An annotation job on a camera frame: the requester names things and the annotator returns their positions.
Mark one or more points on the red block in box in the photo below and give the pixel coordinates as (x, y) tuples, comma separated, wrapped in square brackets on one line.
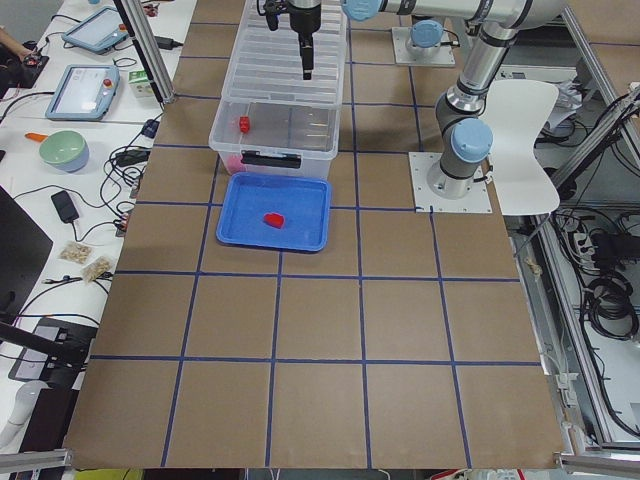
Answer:
[(233, 163), (244, 124)]

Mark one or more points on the clear plastic box lid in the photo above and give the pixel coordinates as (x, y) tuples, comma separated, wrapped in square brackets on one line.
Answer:
[(265, 65)]

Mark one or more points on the aluminium frame post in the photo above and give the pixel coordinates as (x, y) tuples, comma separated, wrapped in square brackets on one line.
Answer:
[(139, 29)]

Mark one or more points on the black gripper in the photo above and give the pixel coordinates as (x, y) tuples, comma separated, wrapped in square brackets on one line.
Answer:
[(305, 19)]

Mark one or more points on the blue plastic tray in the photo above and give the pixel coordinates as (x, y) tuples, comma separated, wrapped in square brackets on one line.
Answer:
[(273, 211)]

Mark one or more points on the black monitor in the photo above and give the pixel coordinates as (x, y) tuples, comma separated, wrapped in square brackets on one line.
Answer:
[(25, 249)]

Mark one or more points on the clear plastic storage box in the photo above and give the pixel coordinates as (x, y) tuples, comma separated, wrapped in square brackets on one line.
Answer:
[(312, 133)]

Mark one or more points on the far teach pendant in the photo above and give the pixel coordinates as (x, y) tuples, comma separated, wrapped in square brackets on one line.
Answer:
[(99, 32)]

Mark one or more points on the near teach pendant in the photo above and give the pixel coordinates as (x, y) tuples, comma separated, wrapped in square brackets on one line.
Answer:
[(84, 93)]

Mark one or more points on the orange object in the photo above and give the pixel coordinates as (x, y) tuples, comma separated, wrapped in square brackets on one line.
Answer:
[(36, 137)]

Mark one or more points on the green bowl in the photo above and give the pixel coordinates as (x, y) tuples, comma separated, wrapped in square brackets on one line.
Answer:
[(66, 151)]

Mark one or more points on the teach pendant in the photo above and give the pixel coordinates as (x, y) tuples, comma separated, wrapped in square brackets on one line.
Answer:
[(99, 32), (84, 93)]

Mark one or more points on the red block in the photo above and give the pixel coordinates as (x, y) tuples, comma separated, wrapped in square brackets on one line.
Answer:
[(244, 124), (233, 163), (274, 219)]

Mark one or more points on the black box latch handle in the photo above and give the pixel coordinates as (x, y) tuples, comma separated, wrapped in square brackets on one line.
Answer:
[(289, 161)]

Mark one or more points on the green white carton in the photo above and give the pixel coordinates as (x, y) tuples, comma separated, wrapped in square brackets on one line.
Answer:
[(139, 84)]

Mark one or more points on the black power adapter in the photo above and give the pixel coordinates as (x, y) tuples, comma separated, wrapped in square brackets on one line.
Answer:
[(64, 207)]

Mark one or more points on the white chair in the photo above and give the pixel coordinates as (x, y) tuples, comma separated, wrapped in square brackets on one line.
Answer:
[(516, 111)]

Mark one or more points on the snack bag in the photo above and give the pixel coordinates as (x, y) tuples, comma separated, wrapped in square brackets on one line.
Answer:
[(76, 252), (95, 269)]

